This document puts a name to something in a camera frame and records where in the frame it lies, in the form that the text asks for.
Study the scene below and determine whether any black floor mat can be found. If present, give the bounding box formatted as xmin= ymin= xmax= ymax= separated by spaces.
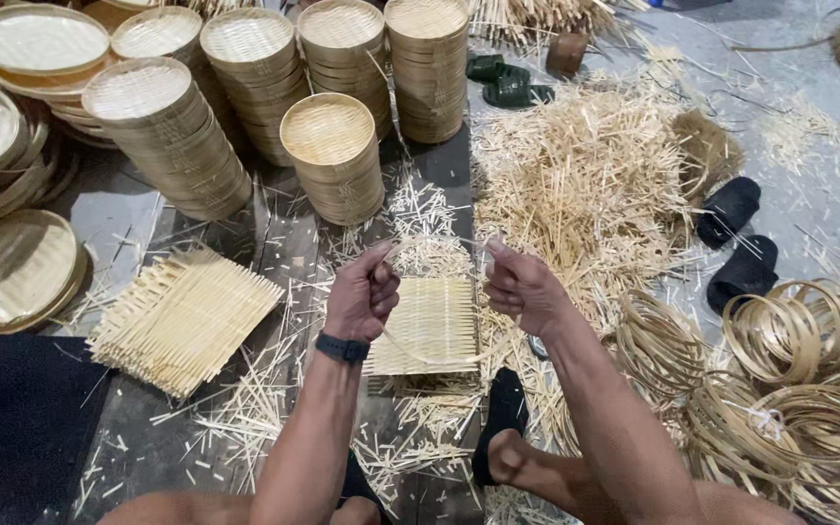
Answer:
xmin=0 ymin=332 xmax=115 ymax=525

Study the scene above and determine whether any black worn slipper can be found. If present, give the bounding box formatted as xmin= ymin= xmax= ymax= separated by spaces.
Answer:
xmin=471 ymin=367 xmax=530 ymax=487

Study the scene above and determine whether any thin bamboo strip hoop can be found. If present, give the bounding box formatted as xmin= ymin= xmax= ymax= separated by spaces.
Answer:
xmin=372 ymin=235 xmax=524 ymax=366

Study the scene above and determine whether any leaning stack of bamboo baskets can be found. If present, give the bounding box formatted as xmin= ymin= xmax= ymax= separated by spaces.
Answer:
xmin=82 ymin=57 xmax=253 ymax=223

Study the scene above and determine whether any person's leg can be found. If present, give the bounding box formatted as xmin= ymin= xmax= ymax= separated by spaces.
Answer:
xmin=95 ymin=490 xmax=382 ymax=525
xmin=486 ymin=429 xmax=807 ymax=525

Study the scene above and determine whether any large pile of bamboo sticks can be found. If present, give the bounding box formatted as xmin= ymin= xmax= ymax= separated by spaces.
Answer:
xmin=471 ymin=73 xmax=713 ymax=333

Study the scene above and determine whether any bundle of bamboo hoops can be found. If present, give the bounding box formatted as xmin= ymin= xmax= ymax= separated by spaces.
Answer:
xmin=610 ymin=290 xmax=710 ymax=409
xmin=682 ymin=370 xmax=840 ymax=525
xmin=722 ymin=279 xmax=840 ymax=389

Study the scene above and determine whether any black wrist watch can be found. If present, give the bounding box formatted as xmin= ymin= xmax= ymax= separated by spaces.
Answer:
xmin=315 ymin=332 xmax=371 ymax=365

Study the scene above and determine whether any heap of long bamboo sticks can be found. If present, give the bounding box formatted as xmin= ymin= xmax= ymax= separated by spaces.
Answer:
xmin=467 ymin=0 xmax=650 ymax=48

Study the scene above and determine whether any brown cup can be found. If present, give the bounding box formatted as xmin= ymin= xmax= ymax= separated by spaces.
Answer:
xmin=545 ymin=31 xmax=592 ymax=78

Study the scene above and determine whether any person's right leg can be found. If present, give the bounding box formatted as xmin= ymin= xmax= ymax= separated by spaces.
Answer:
xmin=486 ymin=429 xmax=807 ymax=525

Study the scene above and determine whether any person's left leg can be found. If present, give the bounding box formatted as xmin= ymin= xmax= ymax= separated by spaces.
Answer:
xmin=95 ymin=490 xmax=382 ymax=525

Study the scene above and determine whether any tall stack of bamboo baskets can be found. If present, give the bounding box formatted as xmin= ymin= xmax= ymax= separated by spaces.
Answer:
xmin=297 ymin=0 xmax=395 ymax=140
xmin=200 ymin=7 xmax=312 ymax=168
xmin=384 ymin=0 xmax=471 ymax=144
xmin=111 ymin=6 xmax=235 ymax=128

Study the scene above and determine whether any single woven bamboo mat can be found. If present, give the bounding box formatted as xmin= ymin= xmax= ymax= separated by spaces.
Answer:
xmin=363 ymin=276 xmax=481 ymax=377

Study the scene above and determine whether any person's left hand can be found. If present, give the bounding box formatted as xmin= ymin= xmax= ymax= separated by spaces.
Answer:
xmin=323 ymin=241 xmax=402 ymax=344

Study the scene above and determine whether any short stack of bamboo baskets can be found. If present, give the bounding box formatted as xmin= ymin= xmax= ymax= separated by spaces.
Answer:
xmin=279 ymin=92 xmax=386 ymax=227

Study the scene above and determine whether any person's right hand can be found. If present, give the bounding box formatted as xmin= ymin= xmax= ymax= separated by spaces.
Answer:
xmin=483 ymin=239 xmax=575 ymax=342

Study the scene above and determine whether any stack of woven bamboo squares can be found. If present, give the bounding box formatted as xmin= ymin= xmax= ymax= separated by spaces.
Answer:
xmin=87 ymin=246 xmax=286 ymax=401

